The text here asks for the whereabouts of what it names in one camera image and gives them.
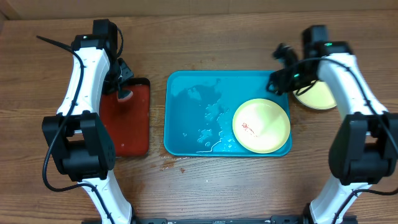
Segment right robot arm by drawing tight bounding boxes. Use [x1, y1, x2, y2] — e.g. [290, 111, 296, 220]
[266, 25, 397, 224]

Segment green-rimmed plate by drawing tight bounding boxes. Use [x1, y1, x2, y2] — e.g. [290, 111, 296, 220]
[294, 81, 336, 103]
[232, 98, 290, 154]

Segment dark sponge with pink base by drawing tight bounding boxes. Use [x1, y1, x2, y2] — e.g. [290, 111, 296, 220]
[117, 89, 134, 103]

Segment light blue plate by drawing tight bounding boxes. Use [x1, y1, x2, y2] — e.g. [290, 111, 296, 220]
[301, 101, 336, 110]

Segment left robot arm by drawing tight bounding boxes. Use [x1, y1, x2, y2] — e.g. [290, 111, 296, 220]
[42, 19, 137, 223]

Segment black tray with red water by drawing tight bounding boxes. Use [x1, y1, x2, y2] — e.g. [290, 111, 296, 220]
[99, 78, 150, 157]

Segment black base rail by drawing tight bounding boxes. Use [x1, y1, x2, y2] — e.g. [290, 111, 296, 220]
[138, 215, 309, 224]

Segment teal plastic serving tray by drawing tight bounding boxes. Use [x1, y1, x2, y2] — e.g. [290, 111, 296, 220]
[164, 70, 289, 157]

